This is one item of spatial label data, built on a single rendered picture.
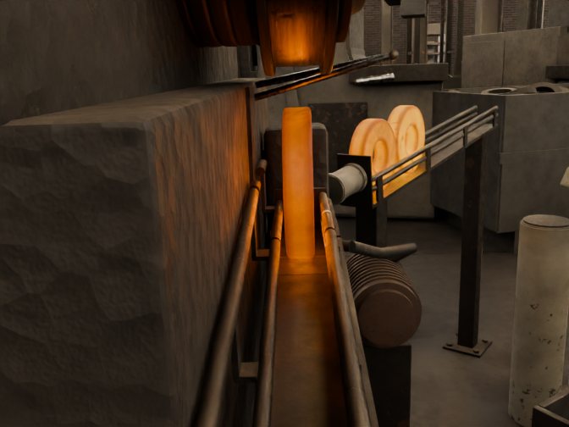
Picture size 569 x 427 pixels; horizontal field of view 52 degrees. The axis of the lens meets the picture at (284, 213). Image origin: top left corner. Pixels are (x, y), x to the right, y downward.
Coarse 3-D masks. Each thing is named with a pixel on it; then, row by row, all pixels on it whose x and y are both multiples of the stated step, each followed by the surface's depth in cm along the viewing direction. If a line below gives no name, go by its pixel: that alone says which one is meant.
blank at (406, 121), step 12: (396, 108) 130; (408, 108) 129; (396, 120) 127; (408, 120) 130; (420, 120) 135; (396, 132) 126; (408, 132) 136; (420, 132) 136; (396, 144) 127; (408, 144) 136; (420, 144) 137; (396, 156) 128; (420, 156) 137
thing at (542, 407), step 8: (560, 392) 30; (568, 392) 30; (552, 400) 30; (560, 400) 30; (568, 400) 31; (536, 408) 29; (544, 408) 29; (552, 408) 30; (560, 408) 30; (568, 408) 31; (536, 416) 29; (544, 416) 29; (552, 416) 29; (560, 416) 29; (568, 416) 31; (536, 424) 29; (544, 424) 29; (552, 424) 29; (560, 424) 28; (568, 424) 28
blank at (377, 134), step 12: (372, 120) 118; (384, 120) 121; (360, 132) 116; (372, 132) 117; (384, 132) 121; (360, 144) 115; (372, 144) 117; (384, 144) 122; (372, 156) 118; (384, 156) 124; (372, 168) 118; (384, 168) 123
